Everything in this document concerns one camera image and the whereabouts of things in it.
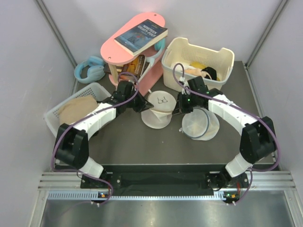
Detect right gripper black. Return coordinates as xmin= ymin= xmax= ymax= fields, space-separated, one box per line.
xmin=172 ymin=92 xmax=198 ymax=116

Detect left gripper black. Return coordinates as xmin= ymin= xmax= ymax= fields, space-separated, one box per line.
xmin=125 ymin=88 xmax=153 ymax=113

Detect beige trim mesh laundry bag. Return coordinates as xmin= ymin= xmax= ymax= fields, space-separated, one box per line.
xmin=141 ymin=91 xmax=177 ymax=129

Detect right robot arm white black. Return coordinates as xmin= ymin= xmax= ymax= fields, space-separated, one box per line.
xmin=173 ymin=77 xmax=277 ymax=188

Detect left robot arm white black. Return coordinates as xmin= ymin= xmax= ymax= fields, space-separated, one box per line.
xmin=53 ymin=80 xmax=154 ymax=188

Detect grey trim mesh laundry bag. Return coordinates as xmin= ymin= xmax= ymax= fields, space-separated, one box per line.
xmin=179 ymin=107 xmax=220 ymax=141

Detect cream plastic laundry basket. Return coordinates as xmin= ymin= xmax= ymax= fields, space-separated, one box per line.
xmin=161 ymin=37 xmax=234 ymax=91

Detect brown orange book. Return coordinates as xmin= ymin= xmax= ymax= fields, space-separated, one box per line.
xmin=117 ymin=54 xmax=149 ymax=79

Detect blue headphones on floor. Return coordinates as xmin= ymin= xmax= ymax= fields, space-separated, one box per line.
xmin=74 ymin=56 xmax=105 ymax=84

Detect clothes pile in cream basket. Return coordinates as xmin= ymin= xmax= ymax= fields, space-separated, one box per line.
xmin=183 ymin=61 xmax=221 ymax=81

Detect pink two-tier shelf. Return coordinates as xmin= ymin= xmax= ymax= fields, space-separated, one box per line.
xmin=100 ymin=12 xmax=166 ymax=95

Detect beige folded cloth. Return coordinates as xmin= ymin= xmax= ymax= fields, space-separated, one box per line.
xmin=58 ymin=95 xmax=98 ymax=125

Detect dark blue paperback book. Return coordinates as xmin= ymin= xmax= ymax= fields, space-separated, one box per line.
xmin=114 ymin=19 xmax=168 ymax=56

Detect white plastic perforated basket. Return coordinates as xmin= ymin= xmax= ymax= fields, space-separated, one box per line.
xmin=45 ymin=82 xmax=110 ymax=136

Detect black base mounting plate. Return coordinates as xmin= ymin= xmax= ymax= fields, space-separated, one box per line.
xmin=80 ymin=163 xmax=251 ymax=190

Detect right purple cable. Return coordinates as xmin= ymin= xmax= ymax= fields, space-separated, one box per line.
xmin=172 ymin=63 xmax=281 ymax=207

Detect purple cable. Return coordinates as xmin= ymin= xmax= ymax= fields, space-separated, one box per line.
xmin=172 ymin=63 xmax=281 ymax=207
xmin=50 ymin=72 xmax=140 ymax=207

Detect grey slotted cable duct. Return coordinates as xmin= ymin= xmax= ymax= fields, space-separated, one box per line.
xmin=47 ymin=190 xmax=240 ymax=201

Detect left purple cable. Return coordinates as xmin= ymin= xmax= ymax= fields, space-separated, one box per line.
xmin=50 ymin=72 xmax=140 ymax=207

